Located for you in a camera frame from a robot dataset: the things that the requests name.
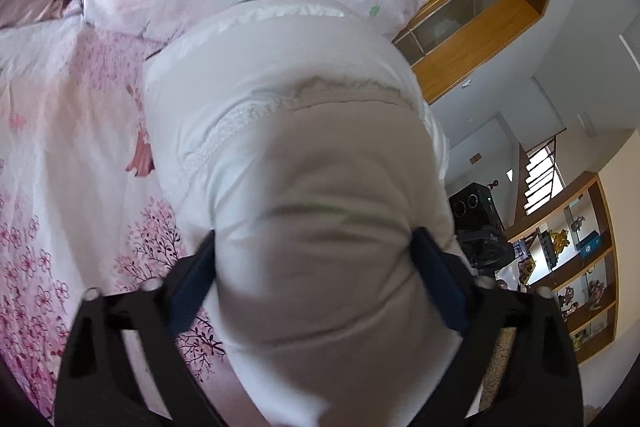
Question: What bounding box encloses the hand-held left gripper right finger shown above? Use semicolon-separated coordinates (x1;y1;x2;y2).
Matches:
410;227;586;427

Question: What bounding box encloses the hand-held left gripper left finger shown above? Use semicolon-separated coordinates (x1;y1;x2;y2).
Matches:
54;229;226;427

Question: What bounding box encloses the yellow figurine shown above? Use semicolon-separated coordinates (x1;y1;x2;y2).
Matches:
542;229;573;255

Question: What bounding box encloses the blue box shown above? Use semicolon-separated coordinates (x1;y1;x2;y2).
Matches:
575;231;602;253

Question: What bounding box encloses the wooden display shelf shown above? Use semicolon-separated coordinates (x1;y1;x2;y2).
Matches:
505;172;621;365

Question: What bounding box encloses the pink floral bed sheet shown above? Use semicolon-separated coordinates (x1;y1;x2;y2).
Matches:
0;17;231;418

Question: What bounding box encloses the wooden framed glass cabinet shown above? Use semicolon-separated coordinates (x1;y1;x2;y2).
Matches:
375;0;566;105

